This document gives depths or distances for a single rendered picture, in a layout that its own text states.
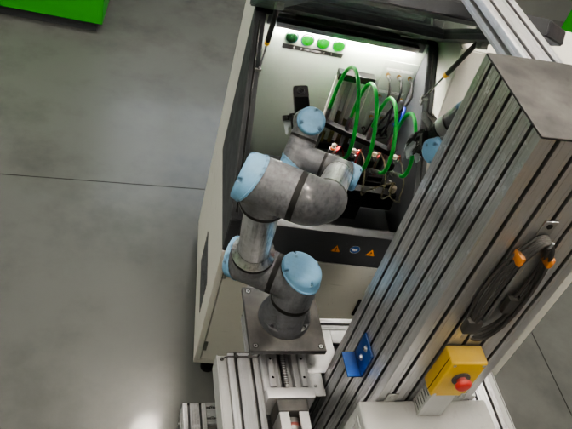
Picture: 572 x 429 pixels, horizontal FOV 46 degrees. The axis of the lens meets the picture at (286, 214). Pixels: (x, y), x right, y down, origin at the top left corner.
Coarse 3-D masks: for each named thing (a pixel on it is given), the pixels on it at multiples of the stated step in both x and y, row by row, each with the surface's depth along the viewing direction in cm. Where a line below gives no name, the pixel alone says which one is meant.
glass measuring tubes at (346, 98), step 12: (348, 72) 254; (360, 72) 256; (336, 84) 259; (348, 84) 257; (336, 96) 260; (348, 96) 263; (336, 108) 266; (348, 108) 264; (360, 108) 265; (336, 120) 268; (324, 132) 272; (324, 144) 275; (336, 144) 276; (348, 144) 278
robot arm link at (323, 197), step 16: (336, 160) 181; (320, 176) 183; (336, 176) 161; (352, 176) 180; (304, 192) 142; (320, 192) 143; (336, 192) 147; (304, 208) 142; (320, 208) 143; (336, 208) 146; (304, 224) 146; (320, 224) 147
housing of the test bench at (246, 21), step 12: (252, 12) 243; (240, 36) 271; (240, 48) 266; (240, 60) 260; (228, 84) 292; (228, 96) 286; (228, 108) 280; (228, 120) 275; (216, 144) 310; (216, 156) 303; (216, 168) 297; (204, 204) 330; (204, 216) 322
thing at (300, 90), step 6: (294, 90) 200; (300, 90) 199; (306, 90) 200; (294, 96) 199; (300, 96) 199; (306, 96) 199; (294, 102) 199; (300, 102) 198; (306, 102) 199; (294, 108) 200; (300, 108) 198
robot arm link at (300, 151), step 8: (296, 136) 182; (304, 136) 181; (288, 144) 183; (296, 144) 182; (304, 144) 182; (312, 144) 183; (288, 152) 183; (296, 152) 182; (304, 152) 182; (312, 152) 182; (320, 152) 183; (280, 160) 185; (288, 160) 182; (296, 160) 182; (304, 160) 182; (312, 160) 181; (320, 160) 181; (304, 168) 183; (312, 168) 182
